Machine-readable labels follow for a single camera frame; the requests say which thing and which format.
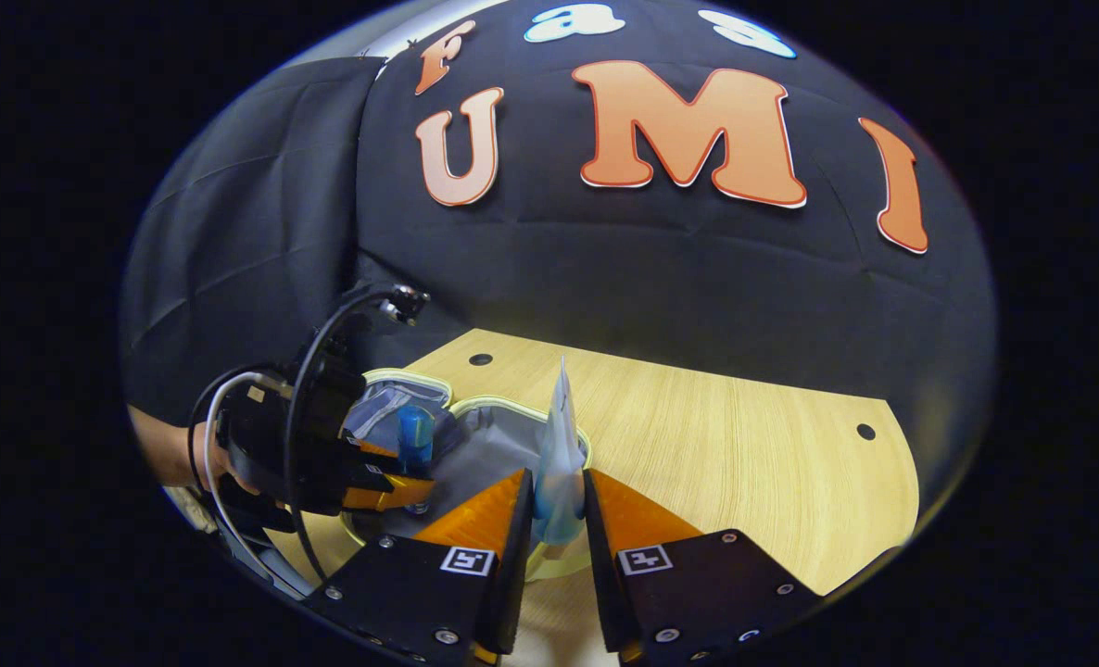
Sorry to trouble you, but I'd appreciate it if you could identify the blue skin care bottle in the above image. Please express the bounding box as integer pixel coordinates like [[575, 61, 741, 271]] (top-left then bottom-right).
[[397, 405, 436, 475]]

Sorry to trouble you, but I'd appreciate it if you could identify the white cable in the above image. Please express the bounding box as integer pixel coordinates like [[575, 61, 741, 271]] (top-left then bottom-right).
[[200, 371, 282, 580]]

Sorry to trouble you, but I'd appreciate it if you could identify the pale yellow suitcase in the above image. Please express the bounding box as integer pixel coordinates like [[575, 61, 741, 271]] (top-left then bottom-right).
[[338, 368, 595, 583]]

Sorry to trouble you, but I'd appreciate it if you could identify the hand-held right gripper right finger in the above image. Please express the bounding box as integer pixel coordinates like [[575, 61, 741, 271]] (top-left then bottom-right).
[[584, 468, 826, 667]]

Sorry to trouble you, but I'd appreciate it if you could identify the black cable with connector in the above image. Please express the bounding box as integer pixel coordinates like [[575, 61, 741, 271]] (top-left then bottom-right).
[[285, 285, 430, 585]]

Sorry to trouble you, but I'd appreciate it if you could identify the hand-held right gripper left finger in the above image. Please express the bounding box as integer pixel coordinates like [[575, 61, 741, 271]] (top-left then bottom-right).
[[301, 468, 535, 667]]

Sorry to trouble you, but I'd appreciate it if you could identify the blue skin care tube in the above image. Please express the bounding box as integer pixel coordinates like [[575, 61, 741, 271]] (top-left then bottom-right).
[[531, 357, 589, 547]]

